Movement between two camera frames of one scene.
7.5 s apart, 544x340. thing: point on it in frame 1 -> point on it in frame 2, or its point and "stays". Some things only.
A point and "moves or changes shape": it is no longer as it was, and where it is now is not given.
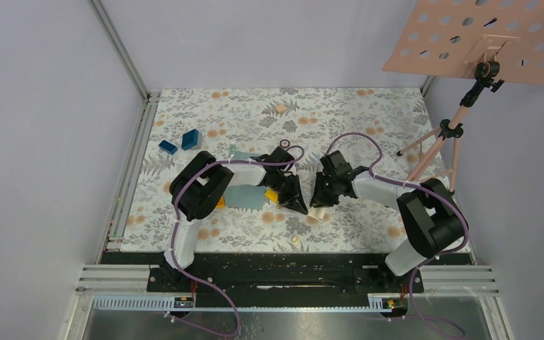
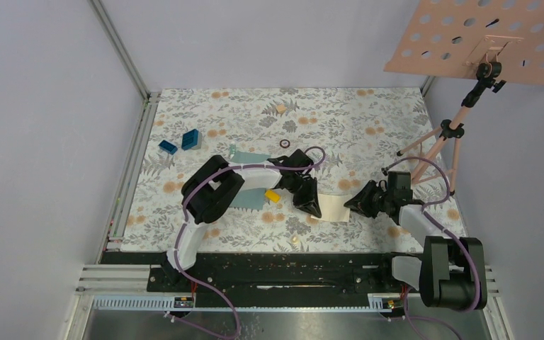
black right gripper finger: [326, 192] -> [364, 200]
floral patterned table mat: [386, 130] stays
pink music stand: [522, 41] stays
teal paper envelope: [250, 196] stays
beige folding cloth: [316, 214] moves or changes shape
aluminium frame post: [150, 99] stays
